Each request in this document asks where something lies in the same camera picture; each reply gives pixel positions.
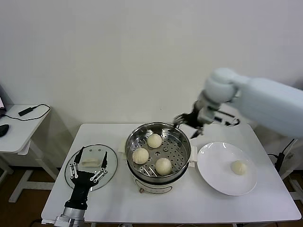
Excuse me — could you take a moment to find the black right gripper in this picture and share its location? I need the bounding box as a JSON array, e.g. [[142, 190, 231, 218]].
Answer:
[[172, 111, 204, 140]]

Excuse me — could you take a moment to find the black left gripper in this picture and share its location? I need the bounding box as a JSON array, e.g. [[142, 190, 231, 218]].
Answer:
[[65, 146, 108, 210]]

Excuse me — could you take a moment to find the round glass pot lid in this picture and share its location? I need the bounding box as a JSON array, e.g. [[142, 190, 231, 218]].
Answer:
[[64, 144, 118, 192]]

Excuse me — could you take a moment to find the white steamed baozi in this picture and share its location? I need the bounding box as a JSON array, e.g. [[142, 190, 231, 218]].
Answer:
[[230, 160, 248, 176], [147, 133, 163, 149], [132, 148, 150, 165], [155, 157, 173, 176]]

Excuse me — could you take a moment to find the perforated steel steamer basket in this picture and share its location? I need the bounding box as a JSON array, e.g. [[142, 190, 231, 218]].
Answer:
[[125, 122, 191, 181]]

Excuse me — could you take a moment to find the white round plate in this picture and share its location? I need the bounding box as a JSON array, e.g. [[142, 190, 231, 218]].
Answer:
[[196, 141, 258, 196]]

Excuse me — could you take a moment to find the white electric cooker base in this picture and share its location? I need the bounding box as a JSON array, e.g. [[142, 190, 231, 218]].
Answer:
[[117, 141, 198, 195]]

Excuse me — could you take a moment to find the white side desk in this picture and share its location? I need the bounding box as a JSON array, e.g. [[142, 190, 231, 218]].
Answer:
[[0, 105, 60, 204], [279, 137, 303, 207]]

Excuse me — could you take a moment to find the black open laptop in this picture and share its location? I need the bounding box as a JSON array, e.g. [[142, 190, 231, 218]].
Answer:
[[0, 85, 7, 119]]

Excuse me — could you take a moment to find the thin black adapter cable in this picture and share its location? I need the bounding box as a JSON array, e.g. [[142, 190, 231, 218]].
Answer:
[[4, 104, 52, 122]]

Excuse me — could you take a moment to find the black cable with adapter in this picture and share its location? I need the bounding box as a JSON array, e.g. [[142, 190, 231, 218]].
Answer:
[[267, 138, 298, 175]]

